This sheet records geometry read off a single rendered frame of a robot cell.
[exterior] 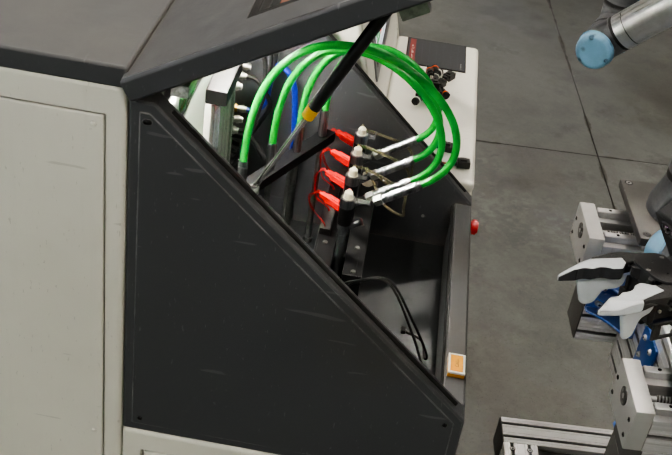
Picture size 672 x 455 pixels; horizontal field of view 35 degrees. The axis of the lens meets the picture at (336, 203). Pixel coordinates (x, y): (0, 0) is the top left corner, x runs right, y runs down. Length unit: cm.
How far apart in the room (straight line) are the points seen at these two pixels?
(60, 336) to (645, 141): 344
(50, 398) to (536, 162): 290
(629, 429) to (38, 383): 101
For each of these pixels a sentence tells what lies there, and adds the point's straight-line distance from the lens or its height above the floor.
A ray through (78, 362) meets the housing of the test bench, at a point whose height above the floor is 93.
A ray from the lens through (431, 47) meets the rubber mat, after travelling 290.
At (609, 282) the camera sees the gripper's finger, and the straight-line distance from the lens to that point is 136.
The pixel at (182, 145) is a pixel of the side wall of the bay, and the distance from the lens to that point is 155.
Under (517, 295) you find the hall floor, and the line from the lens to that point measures 369.
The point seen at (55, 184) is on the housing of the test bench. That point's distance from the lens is 165.
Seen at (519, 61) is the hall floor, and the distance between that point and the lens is 528.
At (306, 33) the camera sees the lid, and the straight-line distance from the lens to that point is 140.
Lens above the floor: 220
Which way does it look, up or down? 34 degrees down
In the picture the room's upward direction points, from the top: 9 degrees clockwise
